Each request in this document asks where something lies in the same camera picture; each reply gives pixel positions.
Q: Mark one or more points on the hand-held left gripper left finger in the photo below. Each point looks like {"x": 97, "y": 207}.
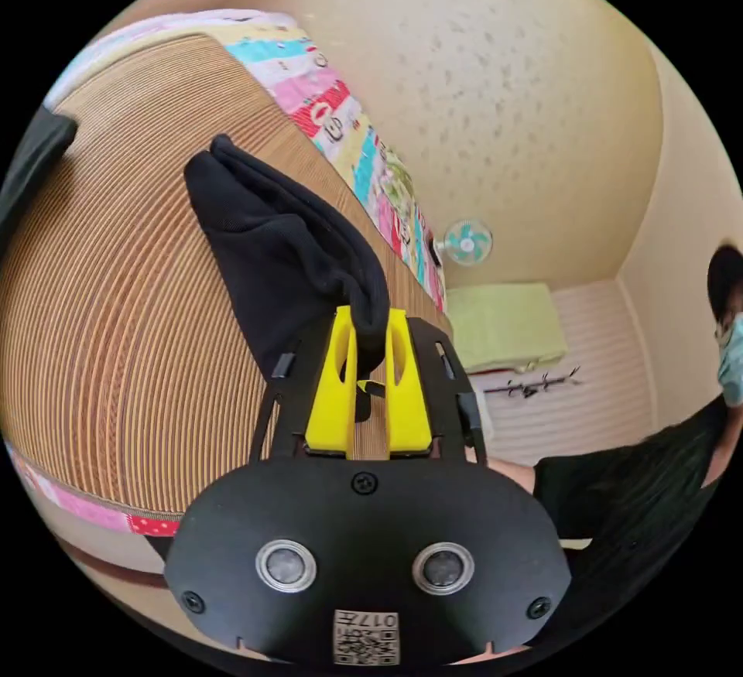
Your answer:
{"x": 335, "y": 398}

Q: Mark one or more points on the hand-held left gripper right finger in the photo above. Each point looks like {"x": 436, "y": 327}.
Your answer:
{"x": 406, "y": 404}

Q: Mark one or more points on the black long sleeve shirt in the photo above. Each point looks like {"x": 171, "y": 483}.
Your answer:
{"x": 278, "y": 247}

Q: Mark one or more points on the person's left forearm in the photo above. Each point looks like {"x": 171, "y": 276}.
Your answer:
{"x": 511, "y": 475}

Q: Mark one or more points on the green folded blanket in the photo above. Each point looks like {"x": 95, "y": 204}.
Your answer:
{"x": 505, "y": 326}

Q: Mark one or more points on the person's body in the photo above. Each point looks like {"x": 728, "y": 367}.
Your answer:
{"x": 633, "y": 509}

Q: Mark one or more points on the pile of clothes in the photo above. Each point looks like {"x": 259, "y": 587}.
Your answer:
{"x": 32, "y": 166}

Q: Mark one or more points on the small teal wall fan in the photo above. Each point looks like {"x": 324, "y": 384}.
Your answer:
{"x": 467, "y": 242}

